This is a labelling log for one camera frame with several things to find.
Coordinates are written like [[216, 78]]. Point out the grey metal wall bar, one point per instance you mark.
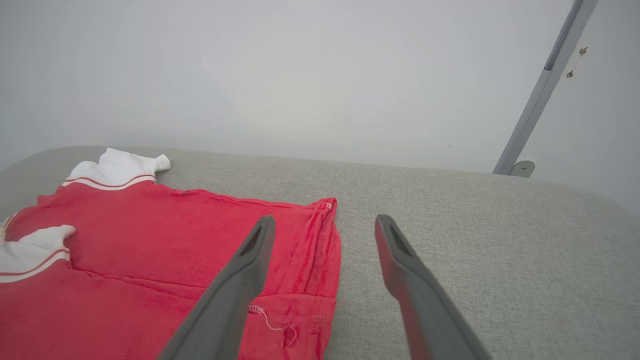
[[545, 85]]

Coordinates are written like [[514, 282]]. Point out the grey metal foot bracket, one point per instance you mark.
[[522, 168]]

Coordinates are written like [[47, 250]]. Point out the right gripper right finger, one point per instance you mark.
[[425, 305]]

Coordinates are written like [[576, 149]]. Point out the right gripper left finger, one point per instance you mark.
[[225, 300]]

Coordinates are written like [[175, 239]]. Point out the red and white jersey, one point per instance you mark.
[[150, 240]]

